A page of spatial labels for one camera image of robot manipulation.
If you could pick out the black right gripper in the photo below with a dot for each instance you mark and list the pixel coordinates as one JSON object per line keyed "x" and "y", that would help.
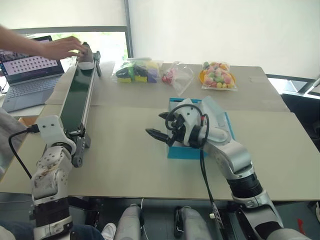
{"x": 178, "y": 123}

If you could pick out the grey shoe with white sole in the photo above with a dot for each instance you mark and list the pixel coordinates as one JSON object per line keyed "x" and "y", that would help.
{"x": 86, "y": 62}

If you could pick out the person's bare forearm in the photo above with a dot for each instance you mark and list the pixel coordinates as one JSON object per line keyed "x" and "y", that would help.
{"x": 22, "y": 41}

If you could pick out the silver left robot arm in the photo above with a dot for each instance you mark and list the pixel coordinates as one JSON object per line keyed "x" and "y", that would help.
{"x": 50, "y": 170}

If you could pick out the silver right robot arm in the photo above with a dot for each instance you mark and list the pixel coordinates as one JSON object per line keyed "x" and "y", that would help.
{"x": 235, "y": 155}

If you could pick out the blue cardboard shoebox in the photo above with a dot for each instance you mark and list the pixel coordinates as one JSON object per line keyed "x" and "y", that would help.
{"x": 185, "y": 152}

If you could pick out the person's bare hand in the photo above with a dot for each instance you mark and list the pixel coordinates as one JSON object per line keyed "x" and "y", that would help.
{"x": 62, "y": 48}

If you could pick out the clear bag with red items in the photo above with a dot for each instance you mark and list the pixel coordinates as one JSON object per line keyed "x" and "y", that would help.
{"x": 178, "y": 76}

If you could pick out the plastic bag of coloured sponges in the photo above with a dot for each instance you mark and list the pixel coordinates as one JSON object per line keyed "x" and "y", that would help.
{"x": 137, "y": 72}

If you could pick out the bag of colourful candies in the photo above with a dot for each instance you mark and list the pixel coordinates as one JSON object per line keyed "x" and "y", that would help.
{"x": 217, "y": 76}

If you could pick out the dark green conveyor belt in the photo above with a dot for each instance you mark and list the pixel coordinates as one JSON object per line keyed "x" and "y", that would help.
{"x": 75, "y": 100}

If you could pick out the grey rounded shape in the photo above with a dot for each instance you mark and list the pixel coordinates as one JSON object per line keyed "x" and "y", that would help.
{"x": 195, "y": 223}
{"x": 128, "y": 222}

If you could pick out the white sneaker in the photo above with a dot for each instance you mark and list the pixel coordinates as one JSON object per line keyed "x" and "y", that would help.
{"x": 108, "y": 231}

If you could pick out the blue jeans leg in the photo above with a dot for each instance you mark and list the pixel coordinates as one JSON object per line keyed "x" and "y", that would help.
{"x": 82, "y": 232}

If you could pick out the grey open laptop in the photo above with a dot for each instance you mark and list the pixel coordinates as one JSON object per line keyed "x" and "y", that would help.
{"x": 30, "y": 85}

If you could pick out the grey clothing of bystander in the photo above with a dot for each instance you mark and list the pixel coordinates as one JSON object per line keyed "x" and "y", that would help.
{"x": 10, "y": 135}

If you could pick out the small red object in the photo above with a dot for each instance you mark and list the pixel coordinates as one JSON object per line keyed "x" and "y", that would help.
{"x": 301, "y": 226}

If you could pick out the grey window frame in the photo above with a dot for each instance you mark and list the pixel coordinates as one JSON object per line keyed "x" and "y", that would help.
{"x": 128, "y": 25}

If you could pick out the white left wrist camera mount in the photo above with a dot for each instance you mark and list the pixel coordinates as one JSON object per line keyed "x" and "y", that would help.
{"x": 51, "y": 127}

